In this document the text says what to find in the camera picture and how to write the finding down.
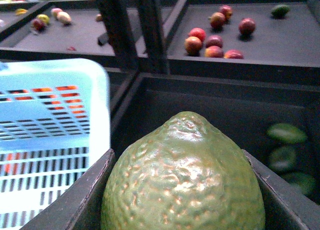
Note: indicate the green avocado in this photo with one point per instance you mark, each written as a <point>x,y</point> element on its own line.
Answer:
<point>286,133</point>
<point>282,159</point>
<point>280,10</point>
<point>184,175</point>
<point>303,182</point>

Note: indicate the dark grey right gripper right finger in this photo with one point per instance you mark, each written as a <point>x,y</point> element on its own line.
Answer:
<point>285,208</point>

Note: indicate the black upper left tray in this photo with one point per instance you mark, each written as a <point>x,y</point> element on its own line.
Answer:
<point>271,31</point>

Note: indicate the black shelf post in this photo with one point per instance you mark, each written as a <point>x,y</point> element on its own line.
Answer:
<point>116,21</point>
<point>152,28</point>

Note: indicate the light blue plastic basket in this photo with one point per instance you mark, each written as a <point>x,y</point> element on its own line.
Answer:
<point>54,125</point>

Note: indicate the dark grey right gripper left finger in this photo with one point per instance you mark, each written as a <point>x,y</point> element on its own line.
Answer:
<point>79,207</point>

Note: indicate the dark passion fruit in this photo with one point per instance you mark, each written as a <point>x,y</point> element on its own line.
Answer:
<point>247,26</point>

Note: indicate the green avocado on shelf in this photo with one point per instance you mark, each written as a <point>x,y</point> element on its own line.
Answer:
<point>280,10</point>

